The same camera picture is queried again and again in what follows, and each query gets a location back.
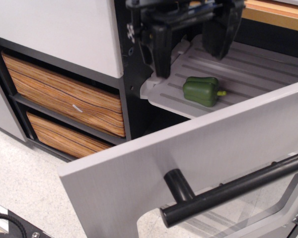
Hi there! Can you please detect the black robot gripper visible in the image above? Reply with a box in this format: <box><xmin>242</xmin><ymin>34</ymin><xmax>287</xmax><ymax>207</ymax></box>
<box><xmin>126</xmin><ymin>0</ymin><xmax>245</xmax><ymax>79</ymax></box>

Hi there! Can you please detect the black oven door handle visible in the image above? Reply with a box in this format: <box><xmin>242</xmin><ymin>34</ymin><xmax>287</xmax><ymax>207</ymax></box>
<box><xmin>160</xmin><ymin>154</ymin><xmax>298</xmax><ymax>228</ymax></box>

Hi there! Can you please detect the grey toy oven door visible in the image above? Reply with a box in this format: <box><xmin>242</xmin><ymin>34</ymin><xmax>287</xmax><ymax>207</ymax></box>
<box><xmin>58</xmin><ymin>83</ymin><xmax>298</xmax><ymax>238</ymax></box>

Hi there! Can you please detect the grey oven rack shelf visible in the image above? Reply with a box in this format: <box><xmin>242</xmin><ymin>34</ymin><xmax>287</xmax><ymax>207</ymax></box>
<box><xmin>140</xmin><ymin>35</ymin><xmax>298</xmax><ymax>119</ymax></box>

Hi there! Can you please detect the green toy bell pepper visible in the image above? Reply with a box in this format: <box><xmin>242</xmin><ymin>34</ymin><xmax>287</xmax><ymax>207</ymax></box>
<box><xmin>182</xmin><ymin>76</ymin><xmax>227</xmax><ymax>107</ymax></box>

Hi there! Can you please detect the grey toy kitchen cabinet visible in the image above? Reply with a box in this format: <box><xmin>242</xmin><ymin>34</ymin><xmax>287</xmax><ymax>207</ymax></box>
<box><xmin>0</xmin><ymin>0</ymin><xmax>298</xmax><ymax>163</ymax></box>

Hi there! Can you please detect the wooden countertop edge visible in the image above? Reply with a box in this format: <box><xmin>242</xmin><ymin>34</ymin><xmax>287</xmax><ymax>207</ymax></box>
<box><xmin>242</xmin><ymin>0</ymin><xmax>298</xmax><ymax>31</ymax></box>

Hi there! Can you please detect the upper wood-pattern storage bin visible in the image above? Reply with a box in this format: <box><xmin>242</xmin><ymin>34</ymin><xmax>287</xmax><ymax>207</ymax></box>
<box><xmin>1</xmin><ymin>51</ymin><xmax>126</xmax><ymax>138</ymax></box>

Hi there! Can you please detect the wood-pattern storage bin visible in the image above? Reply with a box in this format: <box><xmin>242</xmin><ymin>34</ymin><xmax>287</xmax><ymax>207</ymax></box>
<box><xmin>1</xmin><ymin>51</ymin><xmax>126</xmax><ymax>138</ymax></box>
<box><xmin>26</xmin><ymin>112</ymin><xmax>112</xmax><ymax>158</ymax></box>

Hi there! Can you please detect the lower wood-pattern storage bin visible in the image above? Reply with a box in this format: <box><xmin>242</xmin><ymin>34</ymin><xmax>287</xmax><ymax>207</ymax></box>
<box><xmin>26</xmin><ymin>112</ymin><xmax>112</xmax><ymax>158</ymax></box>

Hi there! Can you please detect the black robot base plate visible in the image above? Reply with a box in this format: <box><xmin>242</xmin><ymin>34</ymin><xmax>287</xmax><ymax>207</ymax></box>
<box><xmin>4</xmin><ymin>210</ymin><xmax>53</xmax><ymax>238</ymax></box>

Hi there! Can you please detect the black braided cable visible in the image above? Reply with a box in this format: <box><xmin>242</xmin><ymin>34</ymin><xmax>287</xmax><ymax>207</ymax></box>
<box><xmin>0</xmin><ymin>212</ymin><xmax>27</xmax><ymax>238</ymax></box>

